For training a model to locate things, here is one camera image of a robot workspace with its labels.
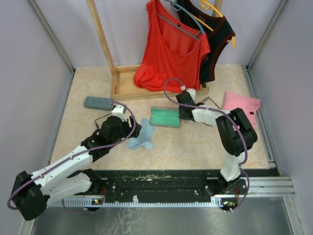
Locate blue-grey glasses case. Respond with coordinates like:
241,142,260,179
84,96,113,111

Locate thin metal frame sunglasses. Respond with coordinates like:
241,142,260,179
196,96,221,110

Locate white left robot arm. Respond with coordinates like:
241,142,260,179
7,116,142,221

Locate folded pink t-shirt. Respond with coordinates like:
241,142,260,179
222,92,261,129

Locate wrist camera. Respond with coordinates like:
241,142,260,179
112,105,128,122
181,85,196,102

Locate grey glasses case green lining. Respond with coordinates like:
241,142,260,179
150,106,180,128

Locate black maroon-trimmed tank top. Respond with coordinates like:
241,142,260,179
179,0,236,84

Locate grey clothes hanger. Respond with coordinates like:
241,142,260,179
156,0,206,41

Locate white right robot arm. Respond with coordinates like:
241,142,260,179
176,89,258,194

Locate yellow clothes hanger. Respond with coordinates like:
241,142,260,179
200,0,236,48

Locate red tank top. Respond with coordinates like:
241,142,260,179
133,0,210,93

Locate black frame eyeglasses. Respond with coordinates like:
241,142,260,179
94,113,112,129

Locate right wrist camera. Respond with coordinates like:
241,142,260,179
181,85,196,102

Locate wooden clothes rack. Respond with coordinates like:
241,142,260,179
86,0,224,100

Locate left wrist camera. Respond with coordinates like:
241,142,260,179
112,105,128,122

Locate light blue cleaning cloth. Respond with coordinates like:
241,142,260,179
127,118,156,150

